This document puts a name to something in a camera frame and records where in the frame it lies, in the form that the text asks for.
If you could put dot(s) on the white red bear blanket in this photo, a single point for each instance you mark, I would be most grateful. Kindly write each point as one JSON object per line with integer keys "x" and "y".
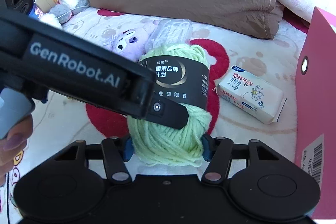
{"x": 61, "y": 120}

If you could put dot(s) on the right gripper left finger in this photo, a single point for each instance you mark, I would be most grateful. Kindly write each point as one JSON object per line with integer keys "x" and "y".
{"x": 115, "y": 152}

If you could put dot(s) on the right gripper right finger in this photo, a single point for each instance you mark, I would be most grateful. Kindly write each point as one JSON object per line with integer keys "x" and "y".
{"x": 218, "y": 153}

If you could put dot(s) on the small brown plush toy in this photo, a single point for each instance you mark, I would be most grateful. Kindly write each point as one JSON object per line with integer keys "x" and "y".
{"x": 46, "y": 5}

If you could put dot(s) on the clear floss pick box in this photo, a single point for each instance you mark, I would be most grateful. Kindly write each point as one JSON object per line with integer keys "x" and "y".
{"x": 170, "y": 32}

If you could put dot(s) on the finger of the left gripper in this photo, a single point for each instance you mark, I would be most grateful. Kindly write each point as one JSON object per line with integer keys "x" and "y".
{"x": 167, "y": 113}

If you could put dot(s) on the purple plush toy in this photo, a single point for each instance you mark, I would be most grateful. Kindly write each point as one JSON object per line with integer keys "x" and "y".
{"x": 130, "y": 44}

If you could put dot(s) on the white wet wipes pack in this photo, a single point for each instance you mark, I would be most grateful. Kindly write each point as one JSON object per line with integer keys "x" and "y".
{"x": 252, "y": 94}

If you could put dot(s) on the person's left hand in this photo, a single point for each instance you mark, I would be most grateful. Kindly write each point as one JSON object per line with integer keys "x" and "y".
{"x": 15, "y": 142}

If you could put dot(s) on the green yarn ball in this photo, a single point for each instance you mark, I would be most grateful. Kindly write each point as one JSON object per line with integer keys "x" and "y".
{"x": 157, "y": 144}

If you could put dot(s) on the pink cardboard box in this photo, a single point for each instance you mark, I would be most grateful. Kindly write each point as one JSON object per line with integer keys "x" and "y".
{"x": 315, "y": 87}

